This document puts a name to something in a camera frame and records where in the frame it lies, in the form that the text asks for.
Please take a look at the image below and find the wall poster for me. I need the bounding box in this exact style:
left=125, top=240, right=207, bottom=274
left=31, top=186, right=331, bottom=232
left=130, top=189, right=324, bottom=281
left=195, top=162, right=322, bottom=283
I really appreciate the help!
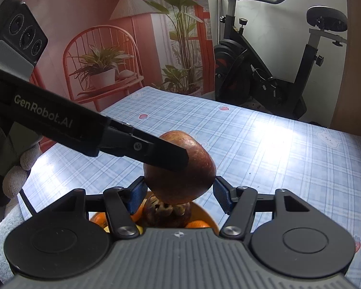
left=0, top=0, right=218, bottom=112

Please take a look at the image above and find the blue checked tablecloth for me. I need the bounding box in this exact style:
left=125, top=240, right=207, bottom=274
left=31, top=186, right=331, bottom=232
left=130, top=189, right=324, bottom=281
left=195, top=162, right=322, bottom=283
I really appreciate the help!
left=20, top=86, right=361, bottom=289

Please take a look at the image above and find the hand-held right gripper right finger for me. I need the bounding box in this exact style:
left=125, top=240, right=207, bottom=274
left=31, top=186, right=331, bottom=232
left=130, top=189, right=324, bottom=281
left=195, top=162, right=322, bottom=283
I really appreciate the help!
left=213, top=176, right=313, bottom=241

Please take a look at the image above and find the white fleece cloth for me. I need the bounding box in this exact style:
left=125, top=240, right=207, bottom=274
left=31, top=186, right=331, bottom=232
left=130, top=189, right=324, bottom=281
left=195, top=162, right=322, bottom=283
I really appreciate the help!
left=0, top=205, right=28, bottom=281

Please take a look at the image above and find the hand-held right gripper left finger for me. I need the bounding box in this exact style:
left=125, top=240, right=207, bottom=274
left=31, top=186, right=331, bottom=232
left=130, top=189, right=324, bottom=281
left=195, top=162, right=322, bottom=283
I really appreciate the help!
left=46, top=176, right=148, bottom=239

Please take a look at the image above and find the person's left hand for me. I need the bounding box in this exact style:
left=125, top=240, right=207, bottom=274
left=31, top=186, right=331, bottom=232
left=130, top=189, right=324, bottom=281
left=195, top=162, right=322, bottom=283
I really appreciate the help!
left=0, top=143, right=43, bottom=210

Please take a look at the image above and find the black exercise bike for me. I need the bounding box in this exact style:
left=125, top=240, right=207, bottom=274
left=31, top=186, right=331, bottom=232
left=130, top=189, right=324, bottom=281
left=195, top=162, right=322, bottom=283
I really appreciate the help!
left=205, top=0, right=348, bottom=121

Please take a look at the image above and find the orange bowl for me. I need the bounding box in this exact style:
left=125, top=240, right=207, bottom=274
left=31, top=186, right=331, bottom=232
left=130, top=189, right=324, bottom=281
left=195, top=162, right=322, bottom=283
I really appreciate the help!
left=89, top=200, right=220, bottom=235

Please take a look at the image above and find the wooden door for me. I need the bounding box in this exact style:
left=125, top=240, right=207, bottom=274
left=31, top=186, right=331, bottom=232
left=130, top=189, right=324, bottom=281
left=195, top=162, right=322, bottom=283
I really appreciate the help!
left=328, top=0, right=361, bottom=139

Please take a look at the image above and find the brown mangosteen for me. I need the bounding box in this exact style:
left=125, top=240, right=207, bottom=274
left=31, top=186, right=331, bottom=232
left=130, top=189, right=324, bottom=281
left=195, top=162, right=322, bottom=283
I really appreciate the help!
left=144, top=194, right=193, bottom=228

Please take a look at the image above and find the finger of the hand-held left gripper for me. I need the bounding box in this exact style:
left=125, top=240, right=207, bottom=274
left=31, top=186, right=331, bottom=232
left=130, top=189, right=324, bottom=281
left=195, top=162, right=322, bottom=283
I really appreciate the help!
left=98, top=120, right=189, bottom=171

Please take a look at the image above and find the red apple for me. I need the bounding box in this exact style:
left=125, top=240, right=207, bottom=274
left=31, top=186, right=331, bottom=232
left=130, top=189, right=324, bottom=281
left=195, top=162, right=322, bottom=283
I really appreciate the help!
left=143, top=130, right=217, bottom=204

